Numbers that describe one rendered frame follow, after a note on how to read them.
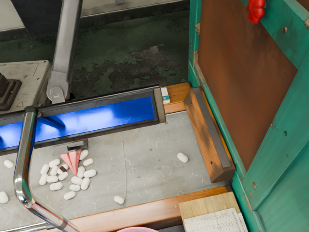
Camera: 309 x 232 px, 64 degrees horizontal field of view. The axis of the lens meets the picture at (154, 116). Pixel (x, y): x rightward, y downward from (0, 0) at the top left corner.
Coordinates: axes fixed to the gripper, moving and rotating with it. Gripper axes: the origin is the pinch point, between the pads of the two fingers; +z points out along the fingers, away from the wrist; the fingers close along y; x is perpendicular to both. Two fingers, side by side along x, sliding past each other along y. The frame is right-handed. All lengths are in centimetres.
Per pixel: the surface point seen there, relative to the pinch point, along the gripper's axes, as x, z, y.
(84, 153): 3.3, -4.7, 2.9
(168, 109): 11.2, -13.1, 33.1
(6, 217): -4.3, 8.0, -20.6
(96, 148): 6.1, -5.0, 6.5
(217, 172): -14.4, 5.5, 39.7
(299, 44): -47, -17, 45
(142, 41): 161, -82, 37
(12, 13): 167, -135, -80
